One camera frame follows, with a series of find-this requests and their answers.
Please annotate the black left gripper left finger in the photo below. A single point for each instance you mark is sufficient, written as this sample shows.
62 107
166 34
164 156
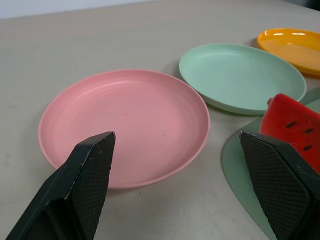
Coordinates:
75 190

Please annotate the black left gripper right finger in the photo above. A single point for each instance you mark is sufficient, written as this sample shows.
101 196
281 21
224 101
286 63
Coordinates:
280 185

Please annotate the pink plastic plate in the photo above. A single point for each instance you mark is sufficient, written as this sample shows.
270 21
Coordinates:
140 120

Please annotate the mint green plastic plate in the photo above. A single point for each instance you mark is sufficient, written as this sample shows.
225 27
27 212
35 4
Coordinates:
240 77

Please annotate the orange plastic plate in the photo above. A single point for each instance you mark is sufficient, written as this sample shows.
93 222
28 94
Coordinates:
295 47

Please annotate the grey-green round mat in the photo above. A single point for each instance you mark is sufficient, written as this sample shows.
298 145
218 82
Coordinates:
237 160

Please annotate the red watermelon slice toy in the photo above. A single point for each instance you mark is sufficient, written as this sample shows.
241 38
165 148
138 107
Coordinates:
290 122

